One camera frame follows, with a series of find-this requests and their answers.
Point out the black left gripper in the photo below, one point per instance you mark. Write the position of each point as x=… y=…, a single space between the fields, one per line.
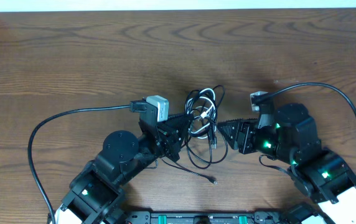
x=168 y=139

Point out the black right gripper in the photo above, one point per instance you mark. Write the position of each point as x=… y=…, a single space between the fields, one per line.
x=244 y=137

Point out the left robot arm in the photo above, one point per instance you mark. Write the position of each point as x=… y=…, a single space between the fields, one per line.
x=96 y=194

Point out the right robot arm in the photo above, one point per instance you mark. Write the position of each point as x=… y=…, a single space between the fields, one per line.
x=289 y=134

